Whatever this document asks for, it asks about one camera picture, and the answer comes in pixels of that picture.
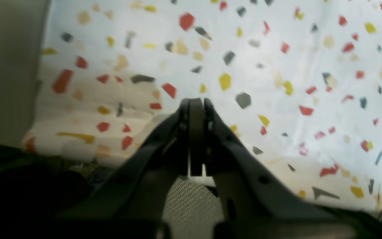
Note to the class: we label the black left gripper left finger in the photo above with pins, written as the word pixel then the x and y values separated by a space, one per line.
pixel 130 204

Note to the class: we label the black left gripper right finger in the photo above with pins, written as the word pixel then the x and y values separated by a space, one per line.
pixel 257 205

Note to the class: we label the terrazzo pattern tablecloth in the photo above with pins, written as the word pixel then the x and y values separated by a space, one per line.
pixel 298 81

